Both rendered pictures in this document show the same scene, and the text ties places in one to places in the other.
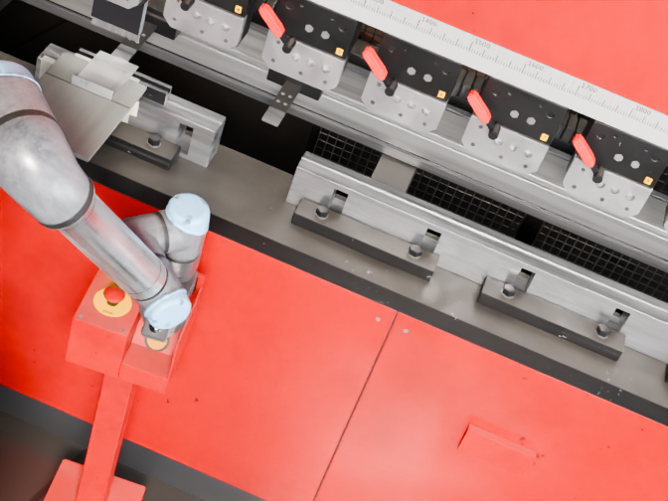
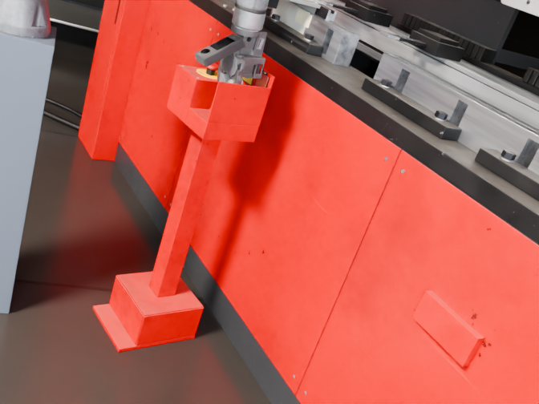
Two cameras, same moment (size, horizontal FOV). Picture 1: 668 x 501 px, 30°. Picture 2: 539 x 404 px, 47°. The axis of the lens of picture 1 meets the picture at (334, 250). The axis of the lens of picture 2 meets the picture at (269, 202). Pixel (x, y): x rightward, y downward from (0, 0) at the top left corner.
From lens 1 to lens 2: 181 cm
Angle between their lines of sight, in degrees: 44
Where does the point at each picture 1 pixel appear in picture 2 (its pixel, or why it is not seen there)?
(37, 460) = not seen: hidden behind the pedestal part
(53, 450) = not seen: hidden behind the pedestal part
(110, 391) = (188, 158)
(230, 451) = (268, 309)
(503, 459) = (448, 336)
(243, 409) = (285, 262)
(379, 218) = (425, 94)
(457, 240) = (479, 110)
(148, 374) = (199, 117)
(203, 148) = (334, 46)
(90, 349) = (178, 94)
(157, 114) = (318, 23)
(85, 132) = not seen: outside the picture
